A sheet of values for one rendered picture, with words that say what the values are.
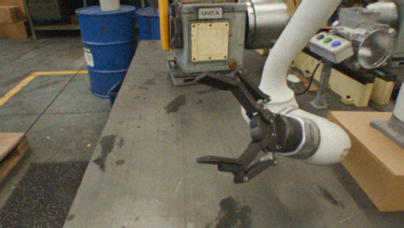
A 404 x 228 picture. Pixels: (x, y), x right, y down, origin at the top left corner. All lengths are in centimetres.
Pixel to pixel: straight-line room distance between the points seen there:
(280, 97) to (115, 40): 252
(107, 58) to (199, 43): 192
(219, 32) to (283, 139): 86
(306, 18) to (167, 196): 52
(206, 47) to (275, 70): 68
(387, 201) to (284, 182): 24
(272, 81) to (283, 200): 29
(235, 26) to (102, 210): 96
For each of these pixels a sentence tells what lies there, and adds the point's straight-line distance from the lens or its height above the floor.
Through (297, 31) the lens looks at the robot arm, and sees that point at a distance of 63.
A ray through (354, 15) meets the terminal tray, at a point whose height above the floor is 113.
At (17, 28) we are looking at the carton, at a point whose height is 19.
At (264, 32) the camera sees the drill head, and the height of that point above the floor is 102.
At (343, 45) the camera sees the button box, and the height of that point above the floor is 107.
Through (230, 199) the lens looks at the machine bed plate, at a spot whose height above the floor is 80.
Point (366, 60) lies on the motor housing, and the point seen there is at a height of 95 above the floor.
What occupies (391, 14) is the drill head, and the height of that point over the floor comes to 108.
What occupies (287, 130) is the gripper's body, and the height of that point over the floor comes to 105.
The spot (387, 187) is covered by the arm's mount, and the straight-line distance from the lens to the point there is 80.
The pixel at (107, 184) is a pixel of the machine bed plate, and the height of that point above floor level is 80.
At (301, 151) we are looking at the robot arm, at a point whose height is 100.
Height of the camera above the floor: 133
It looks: 29 degrees down
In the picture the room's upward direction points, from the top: straight up
